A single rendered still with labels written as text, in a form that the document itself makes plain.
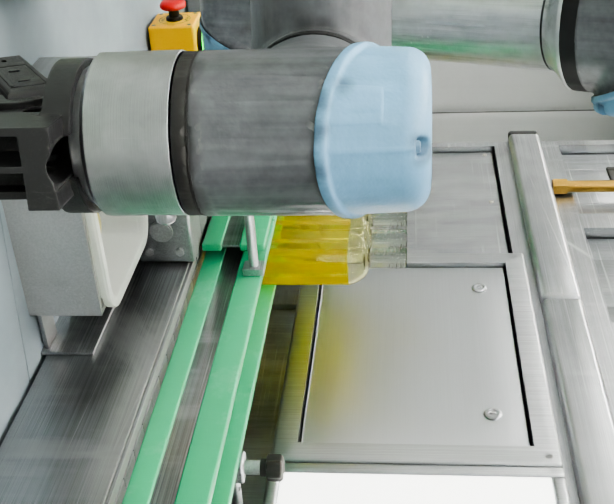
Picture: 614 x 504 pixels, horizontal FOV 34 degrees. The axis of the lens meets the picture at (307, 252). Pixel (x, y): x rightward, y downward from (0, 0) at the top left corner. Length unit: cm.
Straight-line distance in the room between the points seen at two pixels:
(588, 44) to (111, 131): 49
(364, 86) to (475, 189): 142
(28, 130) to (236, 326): 73
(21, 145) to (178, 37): 112
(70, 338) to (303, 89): 74
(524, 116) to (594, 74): 685
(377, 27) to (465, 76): 701
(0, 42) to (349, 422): 60
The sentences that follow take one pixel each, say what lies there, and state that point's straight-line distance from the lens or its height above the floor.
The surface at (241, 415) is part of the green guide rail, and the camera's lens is 112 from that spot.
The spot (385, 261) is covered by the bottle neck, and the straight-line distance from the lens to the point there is 130.
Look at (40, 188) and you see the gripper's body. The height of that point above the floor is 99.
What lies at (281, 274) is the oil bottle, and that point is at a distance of 130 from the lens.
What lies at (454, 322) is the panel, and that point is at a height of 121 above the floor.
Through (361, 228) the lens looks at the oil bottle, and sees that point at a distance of 134.
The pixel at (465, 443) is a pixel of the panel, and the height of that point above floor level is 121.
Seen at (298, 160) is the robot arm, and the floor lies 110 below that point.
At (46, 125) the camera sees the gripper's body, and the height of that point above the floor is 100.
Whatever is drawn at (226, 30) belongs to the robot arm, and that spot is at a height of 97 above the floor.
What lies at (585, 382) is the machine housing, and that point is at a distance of 133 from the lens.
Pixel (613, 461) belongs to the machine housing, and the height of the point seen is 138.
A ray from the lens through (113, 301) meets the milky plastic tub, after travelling 104.
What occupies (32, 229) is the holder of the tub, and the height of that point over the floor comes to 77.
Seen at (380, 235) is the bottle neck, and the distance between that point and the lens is 135.
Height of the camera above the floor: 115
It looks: 6 degrees down
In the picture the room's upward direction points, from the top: 90 degrees clockwise
